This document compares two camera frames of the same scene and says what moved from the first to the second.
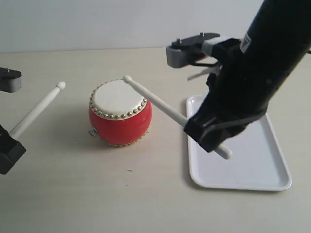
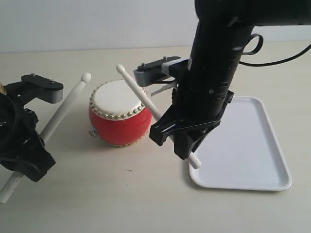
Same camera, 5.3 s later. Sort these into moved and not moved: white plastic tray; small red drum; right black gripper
Moved: right black gripper
Not moved: small red drum; white plastic tray
